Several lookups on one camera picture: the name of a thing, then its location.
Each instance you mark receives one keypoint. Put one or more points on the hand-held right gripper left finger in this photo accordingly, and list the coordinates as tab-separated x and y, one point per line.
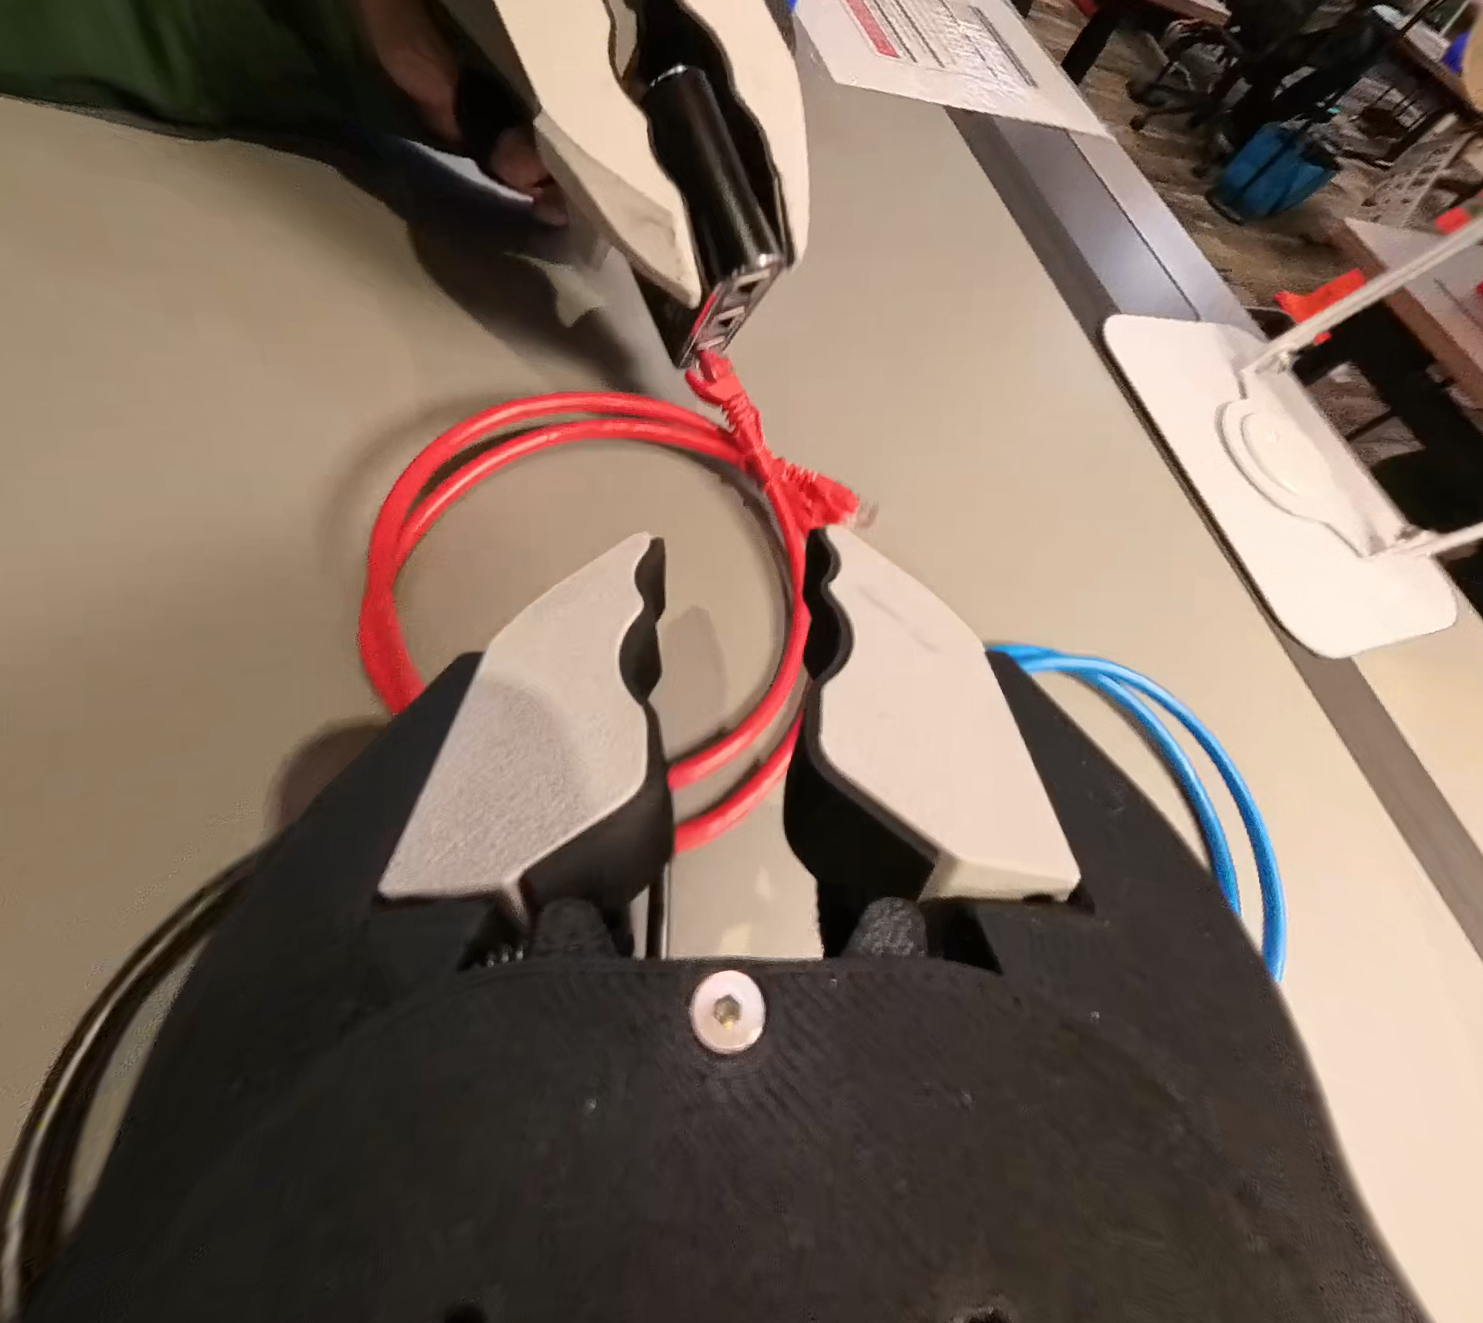
544	756

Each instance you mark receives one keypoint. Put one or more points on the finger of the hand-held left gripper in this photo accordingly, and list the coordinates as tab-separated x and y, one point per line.
748	48
567	71

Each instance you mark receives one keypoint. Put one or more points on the person's left hand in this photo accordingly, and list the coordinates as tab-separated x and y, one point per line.
411	48

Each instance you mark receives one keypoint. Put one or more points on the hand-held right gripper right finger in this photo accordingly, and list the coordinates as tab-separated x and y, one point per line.
927	756

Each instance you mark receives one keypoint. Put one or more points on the laminated white paper sheet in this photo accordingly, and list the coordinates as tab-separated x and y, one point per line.
927	37

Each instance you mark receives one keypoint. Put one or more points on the blue bag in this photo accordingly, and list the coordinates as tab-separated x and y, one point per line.
1275	170

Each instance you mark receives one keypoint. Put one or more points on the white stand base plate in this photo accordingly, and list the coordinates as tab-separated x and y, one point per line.
1216	385

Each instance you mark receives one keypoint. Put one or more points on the stand metal rod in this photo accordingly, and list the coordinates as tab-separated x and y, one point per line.
1367	294
1443	538

